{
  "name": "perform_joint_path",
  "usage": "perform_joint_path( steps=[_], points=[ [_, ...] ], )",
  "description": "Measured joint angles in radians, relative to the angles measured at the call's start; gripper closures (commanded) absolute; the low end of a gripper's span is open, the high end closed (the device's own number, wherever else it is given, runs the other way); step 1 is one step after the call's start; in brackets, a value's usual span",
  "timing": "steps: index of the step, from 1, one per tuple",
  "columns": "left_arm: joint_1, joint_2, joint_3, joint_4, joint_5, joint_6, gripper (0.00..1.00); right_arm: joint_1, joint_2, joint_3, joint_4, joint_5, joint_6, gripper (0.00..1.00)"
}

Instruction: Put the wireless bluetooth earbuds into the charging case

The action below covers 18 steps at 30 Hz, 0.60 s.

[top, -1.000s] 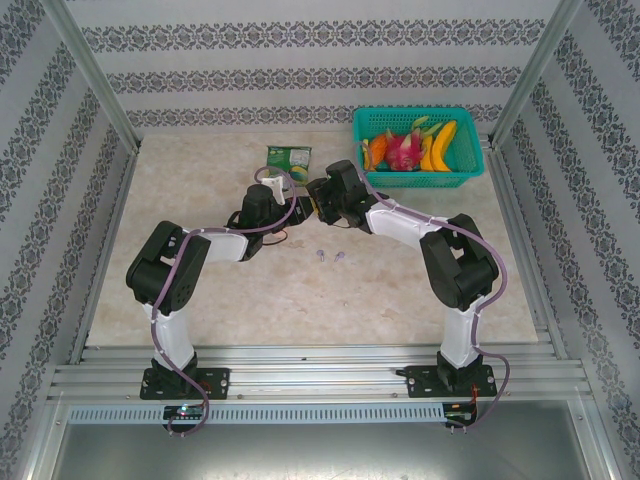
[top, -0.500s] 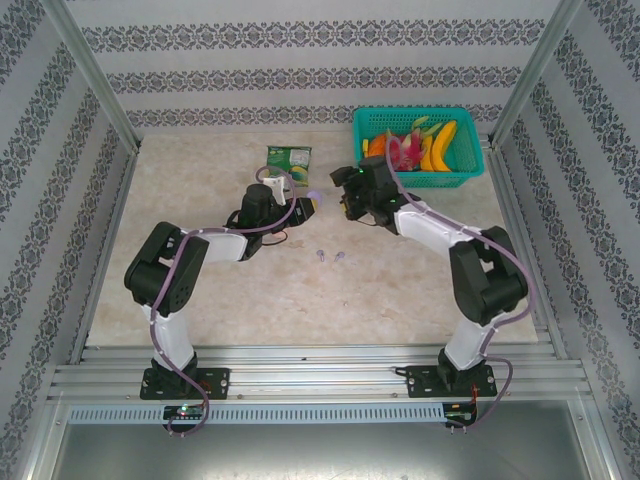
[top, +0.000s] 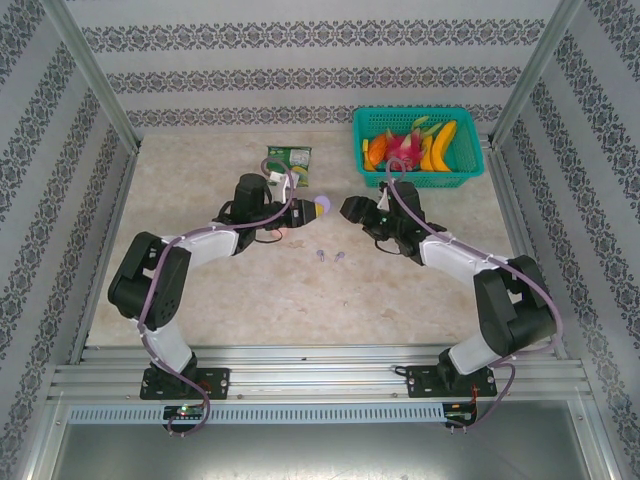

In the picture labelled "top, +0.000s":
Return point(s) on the purple earbud charging case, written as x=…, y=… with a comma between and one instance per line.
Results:
x=326, y=204

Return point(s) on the small pink pieces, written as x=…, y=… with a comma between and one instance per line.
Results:
x=320, y=255

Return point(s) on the purple earbud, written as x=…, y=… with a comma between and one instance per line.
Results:
x=340, y=256

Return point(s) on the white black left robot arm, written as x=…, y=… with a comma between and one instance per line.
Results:
x=210, y=242

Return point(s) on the green snack bag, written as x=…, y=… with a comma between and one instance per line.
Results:
x=282, y=152

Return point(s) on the orange mango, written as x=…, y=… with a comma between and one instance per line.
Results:
x=377, y=147

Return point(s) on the small yellow banana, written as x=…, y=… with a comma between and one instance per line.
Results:
x=427, y=157

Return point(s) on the pink dragon fruit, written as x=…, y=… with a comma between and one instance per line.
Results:
x=400, y=150

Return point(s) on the large yellow banana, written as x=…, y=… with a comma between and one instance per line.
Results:
x=442, y=145

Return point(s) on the teal plastic basket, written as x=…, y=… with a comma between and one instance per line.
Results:
x=380, y=120

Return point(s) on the small controller board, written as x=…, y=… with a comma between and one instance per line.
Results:
x=460, y=414
x=185, y=412

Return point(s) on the grey metal panel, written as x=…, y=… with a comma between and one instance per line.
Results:
x=320, y=450

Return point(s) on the aluminium side rail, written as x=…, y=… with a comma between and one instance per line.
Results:
x=116, y=220
x=512, y=220

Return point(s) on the aluminium mounting rail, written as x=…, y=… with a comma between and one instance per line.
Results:
x=320, y=375

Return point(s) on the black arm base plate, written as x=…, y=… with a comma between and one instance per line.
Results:
x=217, y=382
x=417, y=380

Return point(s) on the aluminium frame post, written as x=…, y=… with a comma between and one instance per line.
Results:
x=90, y=70
x=535, y=70

